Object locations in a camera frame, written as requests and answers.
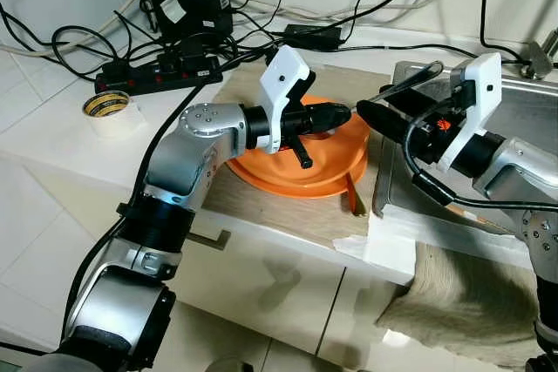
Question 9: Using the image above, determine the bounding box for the metal faucet pipe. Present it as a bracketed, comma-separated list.
[521, 28, 558, 78]

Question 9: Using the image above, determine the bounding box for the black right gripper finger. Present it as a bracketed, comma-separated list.
[397, 62, 446, 98]
[357, 100, 415, 144]

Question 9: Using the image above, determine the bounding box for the silver metal fork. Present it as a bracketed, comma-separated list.
[364, 60, 446, 105]

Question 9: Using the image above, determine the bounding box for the wooden chopstick with white band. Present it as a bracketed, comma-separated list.
[449, 205, 502, 229]

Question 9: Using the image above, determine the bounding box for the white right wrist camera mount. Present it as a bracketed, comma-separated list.
[438, 52, 504, 172]

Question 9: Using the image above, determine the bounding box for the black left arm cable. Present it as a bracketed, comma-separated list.
[63, 45, 276, 342]

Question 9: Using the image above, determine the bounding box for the narrow white cabinet door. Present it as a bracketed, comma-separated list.
[321, 267, 411, 371]

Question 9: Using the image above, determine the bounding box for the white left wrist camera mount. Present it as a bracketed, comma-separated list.
[260, 44, 315, 153]

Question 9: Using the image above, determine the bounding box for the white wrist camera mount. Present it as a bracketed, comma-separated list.
[438, 52, 504, 172]
[260, 44, 315, 153]

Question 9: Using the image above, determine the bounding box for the beige counter mat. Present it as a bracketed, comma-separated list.
[196, 60, 411, 247]

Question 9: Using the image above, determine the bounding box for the small black power adapter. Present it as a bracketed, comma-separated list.
[283, 24, 343, 51]

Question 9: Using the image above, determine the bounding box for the stainless steel sink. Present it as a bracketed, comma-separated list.
[373, 61, 558, 255]

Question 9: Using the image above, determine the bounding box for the white paper towel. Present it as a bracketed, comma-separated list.
[334, 206, 418, 284]

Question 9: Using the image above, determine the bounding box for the wide white cabinet door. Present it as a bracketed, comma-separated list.
[170, 231, 347, 369]

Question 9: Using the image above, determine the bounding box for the metal cabinet handle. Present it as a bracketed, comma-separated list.
[187, 228, 229, 251]

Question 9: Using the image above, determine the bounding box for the black power strip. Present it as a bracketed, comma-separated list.
[94, 54, 223, 94]

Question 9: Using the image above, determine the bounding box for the orange plastic plate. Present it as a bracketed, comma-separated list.
[225, 96, 371, 200]

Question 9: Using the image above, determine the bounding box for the black charger with white label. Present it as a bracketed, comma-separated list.
[148, 0, 235, 42]

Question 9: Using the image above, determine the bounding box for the white tape roll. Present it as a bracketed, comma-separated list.
[83, 91, 132, 139]

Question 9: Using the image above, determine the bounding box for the beige hanging towel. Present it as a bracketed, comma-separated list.
[375, 241, 541, 364]

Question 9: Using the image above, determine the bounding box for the grey robot foot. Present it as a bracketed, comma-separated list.
[205, 356, 254, 372]

